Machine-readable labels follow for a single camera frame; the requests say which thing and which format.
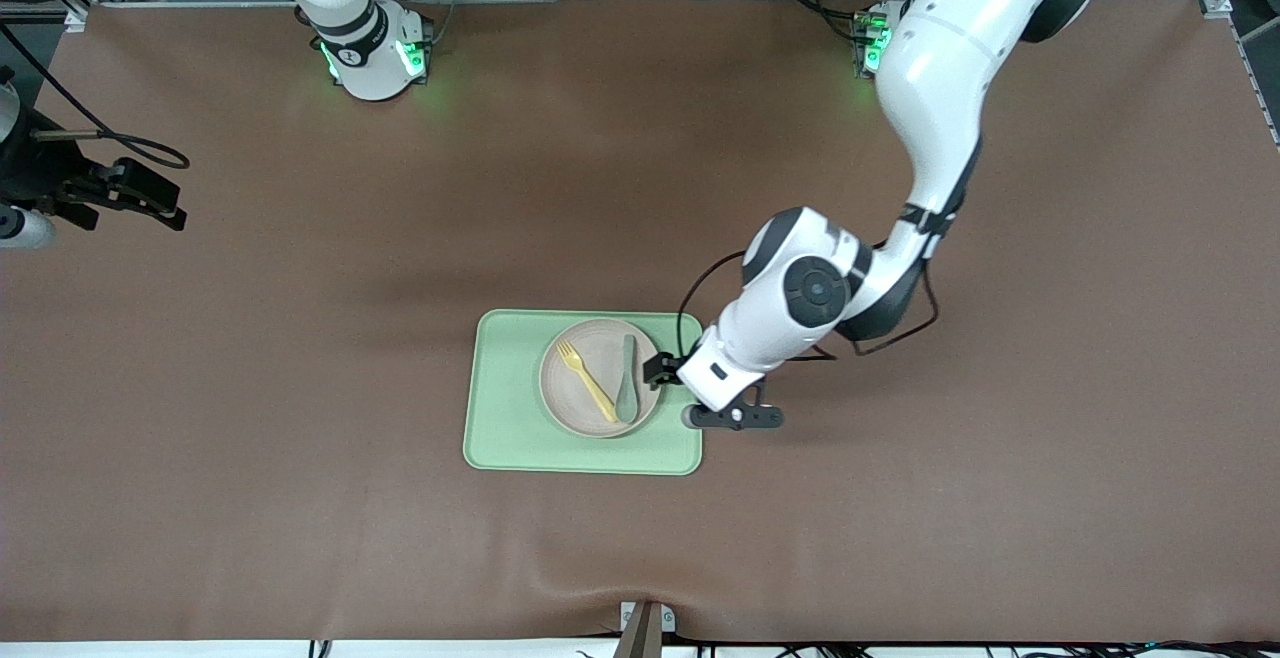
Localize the beige round plate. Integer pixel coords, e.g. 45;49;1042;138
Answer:
539;318;663;439

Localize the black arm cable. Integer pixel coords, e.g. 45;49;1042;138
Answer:
676;250;941;364
0;23;191;171

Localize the sage green plastic spoon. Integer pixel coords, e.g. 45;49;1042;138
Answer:
614;333;642;425

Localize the brown table cover sheet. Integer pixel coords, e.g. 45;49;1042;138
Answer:
0;0;1280;644

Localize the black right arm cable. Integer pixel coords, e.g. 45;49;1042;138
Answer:
0;23;191;171

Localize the metal table edge clamp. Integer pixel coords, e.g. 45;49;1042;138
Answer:
619;600;677;658

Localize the light green rectangular tray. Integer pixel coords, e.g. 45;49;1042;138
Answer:
463;309;704;477

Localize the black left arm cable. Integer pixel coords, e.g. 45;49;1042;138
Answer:
676;250;941;364

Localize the yellow plastic fork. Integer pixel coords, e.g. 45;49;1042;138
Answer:
556;340;620;425

